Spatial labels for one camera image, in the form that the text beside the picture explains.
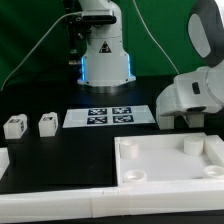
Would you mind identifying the white square tabletop tray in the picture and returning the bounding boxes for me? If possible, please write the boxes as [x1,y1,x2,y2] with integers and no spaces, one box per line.
[114,133,224,185]

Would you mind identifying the grey cable right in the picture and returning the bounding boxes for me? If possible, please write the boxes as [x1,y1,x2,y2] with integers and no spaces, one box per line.
[132,0,181,76]

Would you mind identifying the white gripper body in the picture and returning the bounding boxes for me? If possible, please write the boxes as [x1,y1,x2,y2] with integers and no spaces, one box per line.
[156,65,224,116]

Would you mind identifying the grey cable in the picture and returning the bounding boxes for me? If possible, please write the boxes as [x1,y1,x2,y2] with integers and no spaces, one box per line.
[132,0,181,76]
[0,11,83,91]

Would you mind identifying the white sheet with tags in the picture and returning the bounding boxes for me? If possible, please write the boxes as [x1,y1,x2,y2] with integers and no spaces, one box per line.
[63,105,155,128]

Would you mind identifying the white front rail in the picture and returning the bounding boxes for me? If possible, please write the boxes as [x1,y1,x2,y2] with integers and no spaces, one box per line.
[0,179,224,224]

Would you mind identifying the grey cable left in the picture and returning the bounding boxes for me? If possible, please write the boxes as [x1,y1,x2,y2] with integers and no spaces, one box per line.
[0,11,83,91]

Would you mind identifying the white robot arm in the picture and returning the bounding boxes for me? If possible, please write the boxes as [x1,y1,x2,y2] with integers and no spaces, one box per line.
[74,0,224,117]

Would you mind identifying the white left obstacle block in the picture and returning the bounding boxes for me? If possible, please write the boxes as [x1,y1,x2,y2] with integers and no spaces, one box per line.
[0,148,10,180]

